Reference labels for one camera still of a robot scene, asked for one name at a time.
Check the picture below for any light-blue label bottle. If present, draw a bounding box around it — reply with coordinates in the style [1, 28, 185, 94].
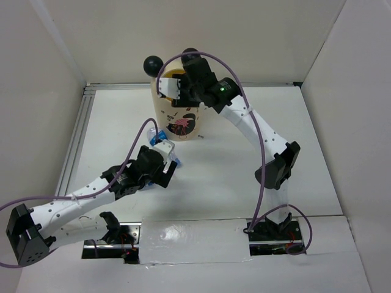
[147, 128, 181, 166]

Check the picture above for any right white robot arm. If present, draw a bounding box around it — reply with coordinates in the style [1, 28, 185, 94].
[172, 54, 301, 239]

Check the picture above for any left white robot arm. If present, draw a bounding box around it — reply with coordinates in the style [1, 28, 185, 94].
[6, 140, 177, 267]

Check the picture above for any cream panda-ear bin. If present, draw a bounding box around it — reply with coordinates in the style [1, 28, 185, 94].
[143, 56, 202, 141]

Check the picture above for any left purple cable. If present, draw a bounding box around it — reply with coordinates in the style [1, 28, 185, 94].
[0, 118, 161, 269]

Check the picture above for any purple cable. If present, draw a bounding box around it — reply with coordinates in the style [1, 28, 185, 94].
[0, 118, 161, 269]
[155, 52, 313, 255]

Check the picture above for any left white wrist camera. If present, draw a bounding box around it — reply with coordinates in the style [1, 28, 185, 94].
[152, 139, 175, 163]

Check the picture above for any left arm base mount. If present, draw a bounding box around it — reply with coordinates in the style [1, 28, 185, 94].
[81, 222, 142, 265]

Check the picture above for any aluminium frame rail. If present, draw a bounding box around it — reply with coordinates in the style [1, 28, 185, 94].
[45, 81, 303, 222]

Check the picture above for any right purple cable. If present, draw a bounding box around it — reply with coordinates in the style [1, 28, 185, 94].
[155, 52, 313, 255]

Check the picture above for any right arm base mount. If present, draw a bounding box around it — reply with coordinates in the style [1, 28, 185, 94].
[243, 219, 305, 256]

